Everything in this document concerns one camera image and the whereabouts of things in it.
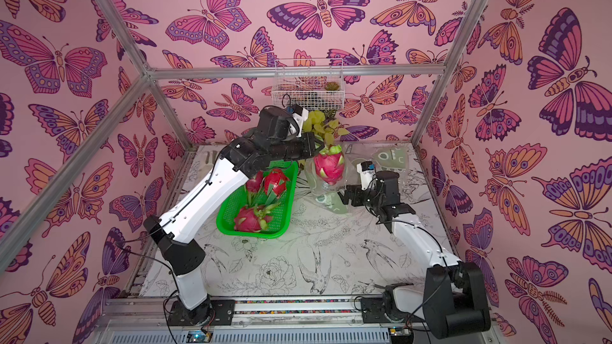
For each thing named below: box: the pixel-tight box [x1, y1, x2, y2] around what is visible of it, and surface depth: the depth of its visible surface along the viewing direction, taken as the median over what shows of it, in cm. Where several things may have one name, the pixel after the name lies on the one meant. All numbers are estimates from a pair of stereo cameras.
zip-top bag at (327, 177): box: [303, 152, 349, 215], surface depth 76 cm
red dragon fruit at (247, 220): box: [234, 206, 274, 233], surface depth 85 cm
